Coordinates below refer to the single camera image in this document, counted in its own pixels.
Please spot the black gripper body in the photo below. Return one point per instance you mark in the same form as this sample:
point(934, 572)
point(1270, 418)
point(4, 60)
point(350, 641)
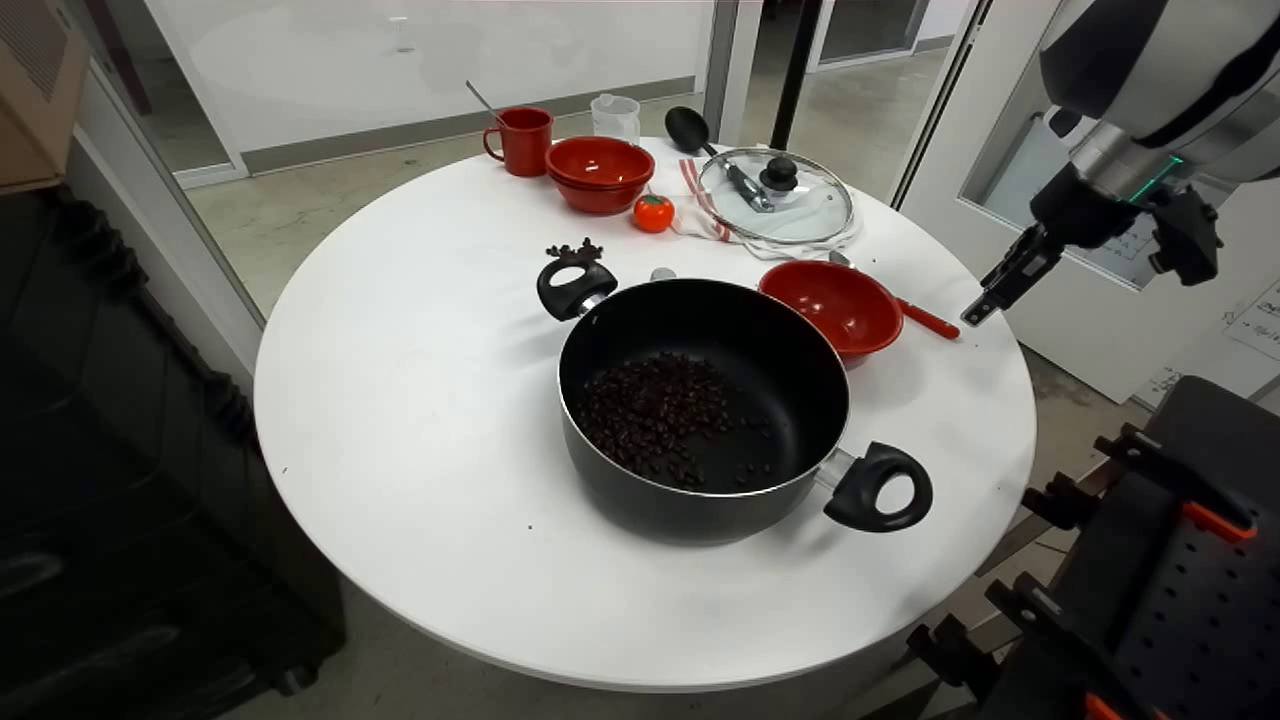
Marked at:
point(1084, 208)

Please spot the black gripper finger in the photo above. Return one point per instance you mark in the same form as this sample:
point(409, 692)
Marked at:
point(1018, 275)

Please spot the shallow red bowl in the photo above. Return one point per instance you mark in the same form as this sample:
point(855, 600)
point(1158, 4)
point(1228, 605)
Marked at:
point(834, 307)

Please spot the black cooking pot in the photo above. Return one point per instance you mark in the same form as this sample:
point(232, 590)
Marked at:
point(784, 384)

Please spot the deep red bowl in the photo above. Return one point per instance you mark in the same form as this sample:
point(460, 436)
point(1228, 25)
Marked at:
point(600, 164)

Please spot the black tripod pole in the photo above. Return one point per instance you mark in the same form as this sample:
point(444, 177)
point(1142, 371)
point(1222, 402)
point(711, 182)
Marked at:
point(793, 66)

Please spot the black plastic serving spoon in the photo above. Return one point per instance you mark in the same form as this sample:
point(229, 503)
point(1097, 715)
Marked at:
point(686, 131)

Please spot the small orange toy tomato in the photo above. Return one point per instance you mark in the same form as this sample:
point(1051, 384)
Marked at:
point(654, 212)

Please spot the dark coffee beans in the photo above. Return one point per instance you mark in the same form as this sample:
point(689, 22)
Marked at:
point(667, 422)

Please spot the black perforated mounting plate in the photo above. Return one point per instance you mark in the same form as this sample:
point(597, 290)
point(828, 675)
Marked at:
point(1201, 614)

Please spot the clear plastic cup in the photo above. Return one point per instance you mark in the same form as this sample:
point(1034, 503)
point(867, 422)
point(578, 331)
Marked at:
point(617, 116)

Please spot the red mug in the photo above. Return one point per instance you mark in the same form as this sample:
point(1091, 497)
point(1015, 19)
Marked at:
point(525, 140)

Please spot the cardboard box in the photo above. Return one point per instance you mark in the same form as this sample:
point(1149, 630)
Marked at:
point(33, 94)

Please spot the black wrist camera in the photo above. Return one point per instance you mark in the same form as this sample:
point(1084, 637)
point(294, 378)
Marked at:
point(1185, 233)

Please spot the grey metal door frame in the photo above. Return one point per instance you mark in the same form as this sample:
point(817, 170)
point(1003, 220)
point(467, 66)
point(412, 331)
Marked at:
point(733, 66)

